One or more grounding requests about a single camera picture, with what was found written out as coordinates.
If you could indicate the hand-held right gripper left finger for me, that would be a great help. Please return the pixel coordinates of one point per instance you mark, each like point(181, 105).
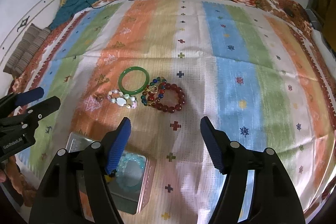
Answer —
point(119, 142)

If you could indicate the green jade bangle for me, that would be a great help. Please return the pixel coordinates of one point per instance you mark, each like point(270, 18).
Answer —
point(133, 80)

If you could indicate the small black object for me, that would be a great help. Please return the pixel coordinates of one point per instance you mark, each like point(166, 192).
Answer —
point(290, 11)

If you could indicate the colourful striped mat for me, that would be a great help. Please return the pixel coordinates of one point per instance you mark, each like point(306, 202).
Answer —
point(236, 69)

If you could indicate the silver metal tin box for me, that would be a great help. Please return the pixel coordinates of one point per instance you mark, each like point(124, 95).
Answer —
point(126, 200)

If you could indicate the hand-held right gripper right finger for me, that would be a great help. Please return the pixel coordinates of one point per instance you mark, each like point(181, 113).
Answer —
point(212, 145)

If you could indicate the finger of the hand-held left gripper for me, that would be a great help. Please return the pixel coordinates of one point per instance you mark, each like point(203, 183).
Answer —
point(27, 96)
point(39, 108)

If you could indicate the brown striped folded cloth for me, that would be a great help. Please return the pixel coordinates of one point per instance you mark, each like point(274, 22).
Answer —
point(25, 50)

